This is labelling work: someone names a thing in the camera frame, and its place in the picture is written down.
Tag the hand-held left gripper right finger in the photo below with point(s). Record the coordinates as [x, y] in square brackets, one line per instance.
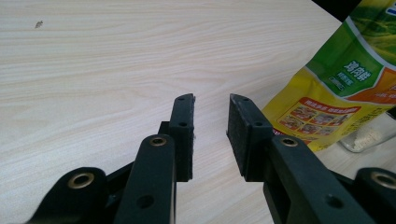
[249, 146]

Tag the yellow seasoning pouch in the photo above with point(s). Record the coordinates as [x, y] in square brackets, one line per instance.
[342, 77]

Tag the glass jar with black lid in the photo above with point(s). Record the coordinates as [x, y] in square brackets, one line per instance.
[367, 137]

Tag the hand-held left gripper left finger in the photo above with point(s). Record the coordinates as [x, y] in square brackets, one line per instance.
[182, 146]

